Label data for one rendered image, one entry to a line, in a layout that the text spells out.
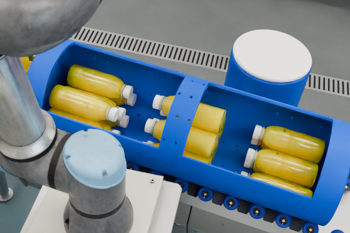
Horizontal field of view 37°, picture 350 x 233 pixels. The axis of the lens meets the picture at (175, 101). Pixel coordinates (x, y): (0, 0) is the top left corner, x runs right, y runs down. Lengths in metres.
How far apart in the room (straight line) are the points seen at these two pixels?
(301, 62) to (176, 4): 2.09
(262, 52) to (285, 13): 2.10
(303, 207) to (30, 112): 0.74
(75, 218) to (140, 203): 0.17
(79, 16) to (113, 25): 2.90
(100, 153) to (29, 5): 0.41
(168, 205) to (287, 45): 0.89
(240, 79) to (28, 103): 1.03
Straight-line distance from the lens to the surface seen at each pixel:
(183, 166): 1.38
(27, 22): 0.69
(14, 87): 0.88
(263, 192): 1.37
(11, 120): 0.94
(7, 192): 2.66
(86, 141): 1.03
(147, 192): 1.23
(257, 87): 1.80
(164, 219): 1.23
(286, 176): 1.47
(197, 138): 1.40
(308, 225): 1.51
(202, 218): 1.57
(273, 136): 1.47
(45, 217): 1.21
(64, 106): 1.49
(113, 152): 1.01
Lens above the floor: 2.19
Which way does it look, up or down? 45 degrees down
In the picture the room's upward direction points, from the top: 7 degrees clockwise
